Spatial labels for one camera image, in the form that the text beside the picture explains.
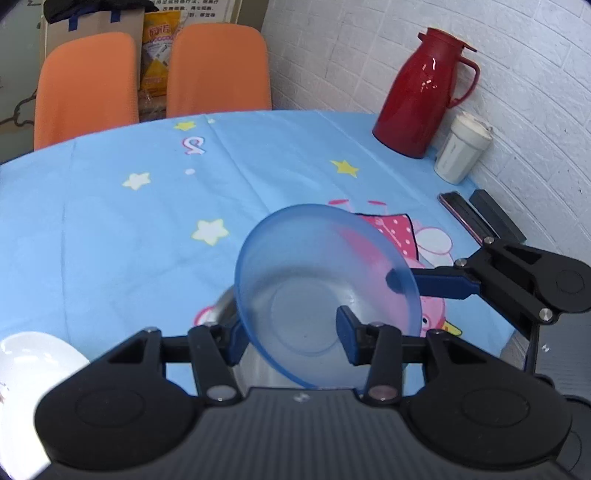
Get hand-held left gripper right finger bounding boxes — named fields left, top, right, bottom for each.
left=336, top=306, right=502, bottom=408

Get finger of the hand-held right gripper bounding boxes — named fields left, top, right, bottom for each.
left=385, top=237, right=556, bottom=325

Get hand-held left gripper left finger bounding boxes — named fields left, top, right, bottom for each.
left=92, top=323, right=251, bottom=405

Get stainless steel bowl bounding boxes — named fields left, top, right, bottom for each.
left=202, top=283, right=305, bottom=391

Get blue translucent plastic bowl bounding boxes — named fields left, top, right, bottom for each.
left=234, top=203, right=422, bottom=390

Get large white deep plate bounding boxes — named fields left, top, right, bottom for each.
left=0, top=331, right=91, bottom=480

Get smartphone in purple case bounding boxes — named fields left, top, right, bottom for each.
left=437, top=191, right=491, bottom=243

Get black rectangular case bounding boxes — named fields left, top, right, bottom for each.
left=468, top=189, right=527, bottom=246

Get white tumbler cup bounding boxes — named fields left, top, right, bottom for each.
left=433, top=110, right=493, bottom=186

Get blue cartoon pig tablecloth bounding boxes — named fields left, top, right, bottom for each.
left=0, top=110, right=528, bottom=480

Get red thermos jug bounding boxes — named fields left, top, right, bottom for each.
left=372, top=27, right=481, bottom=160

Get orange chair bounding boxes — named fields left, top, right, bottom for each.
left=34, top=32, right=140, bottom=151
left=165, top=23, right=273, bottom=119

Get yellow snack bag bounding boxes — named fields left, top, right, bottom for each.
left=140, top=11, right=184, bottom=99

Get frosted glass partition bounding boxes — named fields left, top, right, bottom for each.
left=0, top=0, right=48, bottom=163

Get brown paper bag blue handles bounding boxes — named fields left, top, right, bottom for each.
left=39, top=8, right=147, bottom=91

